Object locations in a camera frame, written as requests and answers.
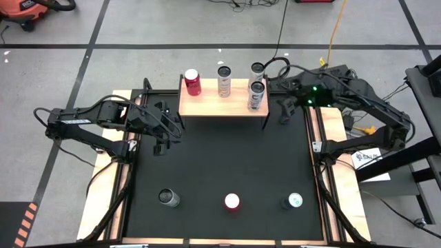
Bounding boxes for yellow power cord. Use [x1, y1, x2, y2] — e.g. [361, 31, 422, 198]
[318, 0, 347, 67]

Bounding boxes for silver Celsius can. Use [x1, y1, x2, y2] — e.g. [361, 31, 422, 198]
[157, 187, 181, 209]

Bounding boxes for dark can white lid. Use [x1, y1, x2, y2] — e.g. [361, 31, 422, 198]
[280, 192, 304, 211]

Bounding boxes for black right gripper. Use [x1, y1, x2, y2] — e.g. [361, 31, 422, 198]
[280, 90, 316, 120]

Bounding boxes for orange shop vacuum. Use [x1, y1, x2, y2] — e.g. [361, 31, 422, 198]
[0, 0, 77, 32]

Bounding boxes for blue Red Bull can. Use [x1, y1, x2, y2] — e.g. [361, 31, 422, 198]
[277, 109, 294, 125]

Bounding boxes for white Celsius Peach Vibe can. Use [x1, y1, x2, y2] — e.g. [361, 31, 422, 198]
[248, 61, 266, 87]
[216, 65, 232, 99]

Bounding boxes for black orange striped mat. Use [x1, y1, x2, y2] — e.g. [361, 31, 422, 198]
[0, 201, 39, 248]

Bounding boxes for white printed paper sheet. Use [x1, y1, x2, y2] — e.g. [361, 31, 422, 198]
[351, 147, 392, 183]

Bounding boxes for black overhead cable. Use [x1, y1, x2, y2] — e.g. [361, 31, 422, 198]
[263, 0, 290, 80]

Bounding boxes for black metal stand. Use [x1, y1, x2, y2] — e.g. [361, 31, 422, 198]
[354, 63, 441, 225]

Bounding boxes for black table mat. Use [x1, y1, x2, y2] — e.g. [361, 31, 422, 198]
[123, 92, 325, 242]

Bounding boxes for wooden shelf black metal legs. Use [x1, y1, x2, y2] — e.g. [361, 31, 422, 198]
[176, 73, 271, 132]

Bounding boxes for red Coca-Cola Zero can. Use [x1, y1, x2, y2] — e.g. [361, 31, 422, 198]
[183, 68, 203, 96]
[223, 192, 241, 212]

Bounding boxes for black floor cable tangle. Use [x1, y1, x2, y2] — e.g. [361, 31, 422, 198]
[206, 0, 280, 13]

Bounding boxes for white Celsius energy can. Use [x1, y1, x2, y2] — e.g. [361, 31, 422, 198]
[247, 81, 266, 112]

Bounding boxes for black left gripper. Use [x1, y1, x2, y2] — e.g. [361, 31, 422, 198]
[137, 101, 175, 156]

